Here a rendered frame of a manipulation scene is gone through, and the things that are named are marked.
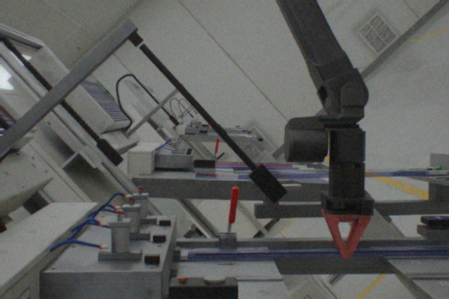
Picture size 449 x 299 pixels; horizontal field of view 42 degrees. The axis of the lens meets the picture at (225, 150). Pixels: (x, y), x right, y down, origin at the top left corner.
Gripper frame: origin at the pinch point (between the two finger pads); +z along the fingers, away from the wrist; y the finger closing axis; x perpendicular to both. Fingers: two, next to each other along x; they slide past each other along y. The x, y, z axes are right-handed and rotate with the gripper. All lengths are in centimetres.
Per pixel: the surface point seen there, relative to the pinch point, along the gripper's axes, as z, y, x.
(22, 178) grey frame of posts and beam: -12, 2, -51
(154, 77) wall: -73, -748, -97
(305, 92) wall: -53, -749, 121
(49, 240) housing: -6.6, 21.8, -41.3
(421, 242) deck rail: 0.3, -7.8, 15.5
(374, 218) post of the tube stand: 0.5, -32.5, 14.2
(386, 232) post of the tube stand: 3.6, -32.5, 16.9
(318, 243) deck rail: 0.5, -7.8, -2.7
